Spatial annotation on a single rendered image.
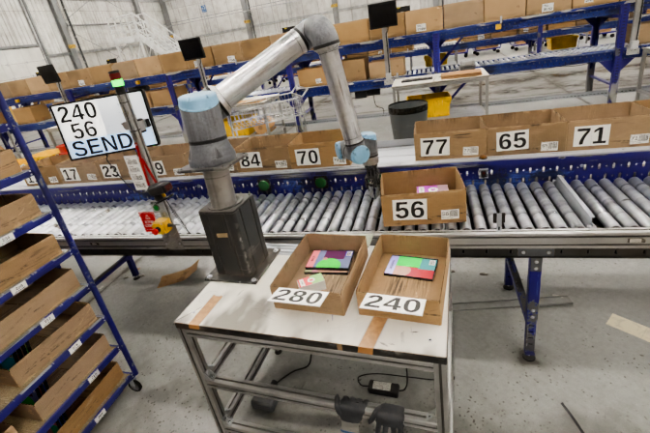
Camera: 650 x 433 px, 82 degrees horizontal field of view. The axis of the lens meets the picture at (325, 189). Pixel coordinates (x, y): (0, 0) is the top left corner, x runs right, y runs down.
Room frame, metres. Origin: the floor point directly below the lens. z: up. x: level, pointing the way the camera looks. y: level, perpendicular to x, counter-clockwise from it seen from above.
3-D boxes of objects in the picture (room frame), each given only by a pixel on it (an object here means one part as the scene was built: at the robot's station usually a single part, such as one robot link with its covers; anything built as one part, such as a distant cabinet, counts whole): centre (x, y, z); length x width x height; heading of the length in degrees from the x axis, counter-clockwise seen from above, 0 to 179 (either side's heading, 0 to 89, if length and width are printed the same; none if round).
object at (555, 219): (1.59, -1.06, 0.72); 0.52 x 0.05 x 0.05; 162
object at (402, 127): (4.78, -1.23, 0.32); 0.50 x 0.50 x 0.64
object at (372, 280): (1.16, -0.25, 0.80); 0.38 x 0.28 x 0.10; 155
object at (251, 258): (1.49, 0.43, 0.91); 0.26 x 0.26 x 0.33; 68
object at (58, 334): (1.43, 1.45, 0.59); 0.40 x 0.30 x 0.10; 160
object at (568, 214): (1.57, -1.12, 0.72); 0.52 x 0.05 x 0.05; 162
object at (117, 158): (2.87, 1.45, 0.96); 0.39 x 0.29 x 0.17; 72
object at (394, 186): (1.71, -0.48, 0.83); 0.39 x 0.29 x 0.17; 77
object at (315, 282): (1.22, 0.12, 0.78); 0.10 x 0.06 x 0.05; 103
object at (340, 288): (1.27, 0.06, 0.80); 0.38 x 0.28 x 0.10; 157
